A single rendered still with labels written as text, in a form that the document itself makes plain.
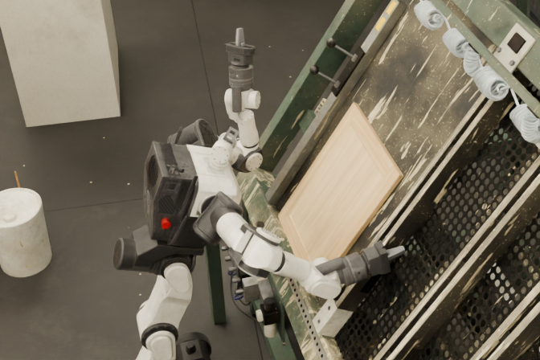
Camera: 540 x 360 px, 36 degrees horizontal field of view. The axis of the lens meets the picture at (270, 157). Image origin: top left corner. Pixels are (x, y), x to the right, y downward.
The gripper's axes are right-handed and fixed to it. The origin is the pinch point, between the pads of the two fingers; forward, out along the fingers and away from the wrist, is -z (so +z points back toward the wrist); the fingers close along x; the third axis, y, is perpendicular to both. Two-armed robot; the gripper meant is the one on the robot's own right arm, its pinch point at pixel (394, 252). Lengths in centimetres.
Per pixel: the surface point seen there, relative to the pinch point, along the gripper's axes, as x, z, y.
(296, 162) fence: -17, 13, 75
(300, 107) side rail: -10, 2, 99
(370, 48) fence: 22, -24, 75
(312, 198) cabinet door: -19, 13, 55
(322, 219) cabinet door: -19.3, 13.3, 43.1
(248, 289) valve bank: -43, 47, 46
